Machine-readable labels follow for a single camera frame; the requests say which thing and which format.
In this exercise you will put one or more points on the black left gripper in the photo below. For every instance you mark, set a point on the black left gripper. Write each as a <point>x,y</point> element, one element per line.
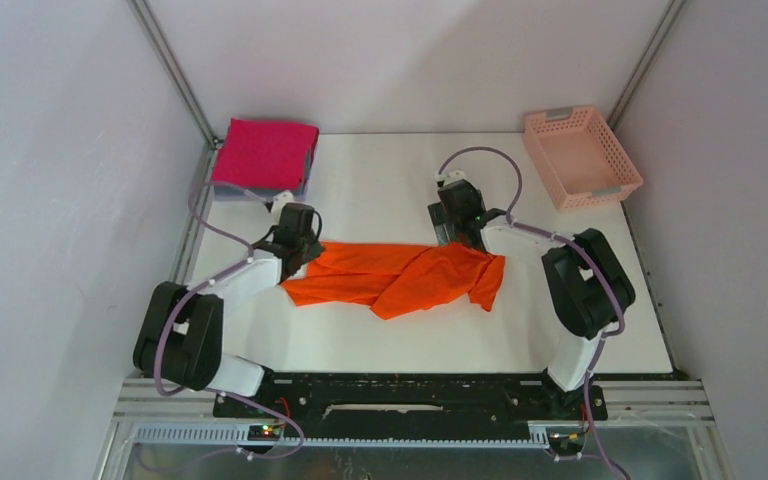
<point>314,249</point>

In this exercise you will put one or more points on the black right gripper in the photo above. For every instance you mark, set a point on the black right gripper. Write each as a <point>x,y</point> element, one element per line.
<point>441,223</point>

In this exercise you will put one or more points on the orange t shirt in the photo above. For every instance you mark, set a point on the orange t shirt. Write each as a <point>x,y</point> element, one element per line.
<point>393,280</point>

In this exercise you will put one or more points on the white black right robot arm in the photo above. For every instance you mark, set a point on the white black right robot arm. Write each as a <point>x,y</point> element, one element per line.
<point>589,289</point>

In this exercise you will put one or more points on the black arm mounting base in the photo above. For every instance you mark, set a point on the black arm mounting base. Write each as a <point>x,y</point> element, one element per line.
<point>426,407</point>

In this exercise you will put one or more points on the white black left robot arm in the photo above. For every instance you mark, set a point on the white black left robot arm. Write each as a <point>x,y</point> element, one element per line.
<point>180,343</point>

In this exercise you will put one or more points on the folded magenta t shirt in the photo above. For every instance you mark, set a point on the folded magenta t shirt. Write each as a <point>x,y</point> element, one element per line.
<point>271,133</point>

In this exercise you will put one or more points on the pink plastic basket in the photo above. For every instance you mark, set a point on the pink plastic basket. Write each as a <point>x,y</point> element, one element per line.
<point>578,158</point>

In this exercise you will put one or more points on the left controller board with leds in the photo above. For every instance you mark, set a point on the left controller board with leds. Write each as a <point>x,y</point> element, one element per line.
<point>264,433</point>

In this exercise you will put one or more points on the right controller board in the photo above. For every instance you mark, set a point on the right controller board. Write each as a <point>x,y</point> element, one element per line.
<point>567,444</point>

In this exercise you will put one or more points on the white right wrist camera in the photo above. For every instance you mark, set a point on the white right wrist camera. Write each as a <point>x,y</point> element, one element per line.
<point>443,179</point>

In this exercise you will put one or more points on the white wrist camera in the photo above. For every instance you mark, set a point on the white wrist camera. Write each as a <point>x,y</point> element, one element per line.
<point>443,179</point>
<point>282,199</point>

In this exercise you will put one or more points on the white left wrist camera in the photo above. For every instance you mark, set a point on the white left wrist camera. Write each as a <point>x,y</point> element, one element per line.
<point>282,199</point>

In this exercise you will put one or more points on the right aluminium corner post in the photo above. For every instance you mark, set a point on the right aluminium corner post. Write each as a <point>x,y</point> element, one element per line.
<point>653,47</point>

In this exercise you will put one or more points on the aluminium corner post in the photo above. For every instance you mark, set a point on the aluminium corner post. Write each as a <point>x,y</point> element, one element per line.
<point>157,38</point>
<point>653,47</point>

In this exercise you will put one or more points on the left aluminium corner post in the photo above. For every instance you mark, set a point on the left aluminium corner post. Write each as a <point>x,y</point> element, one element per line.
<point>157,38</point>

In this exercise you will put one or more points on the aluminium frame rail front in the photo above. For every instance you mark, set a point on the aluminium frame rail front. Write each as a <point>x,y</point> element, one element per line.
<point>188,418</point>

